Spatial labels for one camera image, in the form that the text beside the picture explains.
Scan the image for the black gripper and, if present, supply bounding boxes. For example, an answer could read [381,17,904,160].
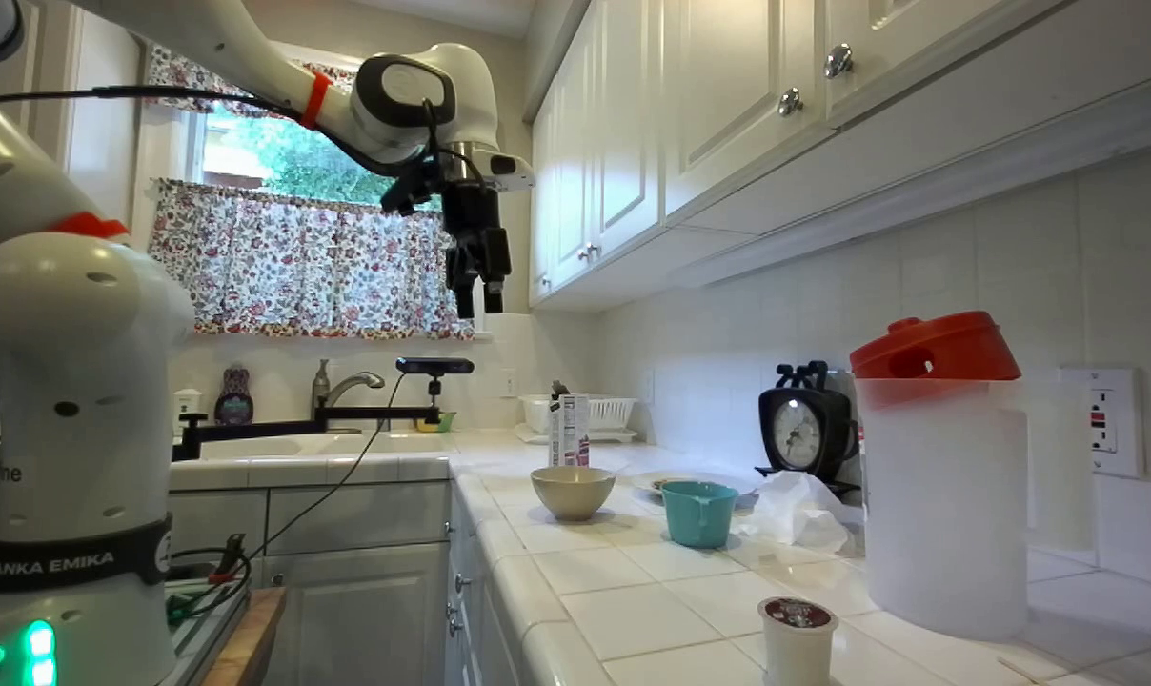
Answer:
[441,181,518,323]

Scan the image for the translucent pitcher with red lid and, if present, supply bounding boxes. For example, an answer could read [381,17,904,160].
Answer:
[851,309,1033,643]

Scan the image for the white dish container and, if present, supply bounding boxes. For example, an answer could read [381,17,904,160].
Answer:
[518,392,641,446]

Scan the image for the granulated sugar box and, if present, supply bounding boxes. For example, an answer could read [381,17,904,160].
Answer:
[545,376,594,474]

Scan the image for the chrome sink faucet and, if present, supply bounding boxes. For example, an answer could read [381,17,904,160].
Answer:
[303,353,390,431]

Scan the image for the floral window curtain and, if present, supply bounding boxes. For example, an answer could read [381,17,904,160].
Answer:
[149,177,476,342]

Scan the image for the beige ceramic bowl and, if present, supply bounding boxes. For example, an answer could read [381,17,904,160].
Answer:
[527,463,616,527]

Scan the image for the dark soap bottle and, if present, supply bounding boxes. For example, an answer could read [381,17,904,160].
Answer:
[213,361,260,431]

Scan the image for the white counter drawers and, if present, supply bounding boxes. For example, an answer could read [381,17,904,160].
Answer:
[441,484,531,686]

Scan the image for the teal measuring cup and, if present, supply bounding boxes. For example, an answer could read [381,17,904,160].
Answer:
[659,477,742,554]

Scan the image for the white sink base cabinet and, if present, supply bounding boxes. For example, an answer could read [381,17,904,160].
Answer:
[166,477,456,686]

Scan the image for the floral window valance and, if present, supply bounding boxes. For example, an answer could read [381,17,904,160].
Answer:
[138,38,255,124]

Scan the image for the white plastic bag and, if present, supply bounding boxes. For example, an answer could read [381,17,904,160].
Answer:
[730,468,857,569]

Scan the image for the wooden table top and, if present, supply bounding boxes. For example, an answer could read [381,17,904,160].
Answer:
[199,583,288,686]

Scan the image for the white coffee pod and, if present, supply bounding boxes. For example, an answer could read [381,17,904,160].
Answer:
[760,594,841,686]

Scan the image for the black stereo camera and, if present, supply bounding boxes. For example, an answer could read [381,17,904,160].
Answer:
[394,353,476,380]

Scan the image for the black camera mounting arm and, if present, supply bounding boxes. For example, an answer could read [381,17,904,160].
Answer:
[171,402,447,464]

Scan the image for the black camera cable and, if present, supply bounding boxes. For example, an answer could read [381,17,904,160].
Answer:
[166,369,410,605]

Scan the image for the white upper wall cabinets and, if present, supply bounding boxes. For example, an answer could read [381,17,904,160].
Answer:
[527,0,1151,313]

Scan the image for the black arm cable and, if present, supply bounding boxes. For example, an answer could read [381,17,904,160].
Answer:
[0,79,302,124]

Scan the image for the white wall outlet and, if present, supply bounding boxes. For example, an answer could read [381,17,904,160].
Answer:
[1064,361,1148,484]

